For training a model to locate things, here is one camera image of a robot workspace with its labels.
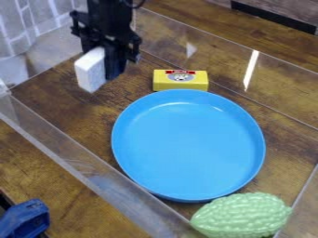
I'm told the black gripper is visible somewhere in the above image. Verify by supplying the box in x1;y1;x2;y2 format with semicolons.
70;0;143;80

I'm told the white sponge block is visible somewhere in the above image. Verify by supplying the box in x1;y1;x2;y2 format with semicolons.
75;47;106;93

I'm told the blue round tray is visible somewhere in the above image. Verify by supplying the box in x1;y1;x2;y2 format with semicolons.
112;89;266;203

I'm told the yellow small box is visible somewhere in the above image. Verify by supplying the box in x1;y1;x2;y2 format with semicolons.
153;70;209;91

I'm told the grey patterned curtain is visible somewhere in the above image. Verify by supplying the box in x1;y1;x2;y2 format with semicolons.
0;0;86;60

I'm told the green bitter gourd toy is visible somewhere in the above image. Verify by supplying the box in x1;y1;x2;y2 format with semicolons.
190;192;292;238

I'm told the clear acrylic enclosure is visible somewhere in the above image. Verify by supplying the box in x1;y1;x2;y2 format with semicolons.
0;9;318;238

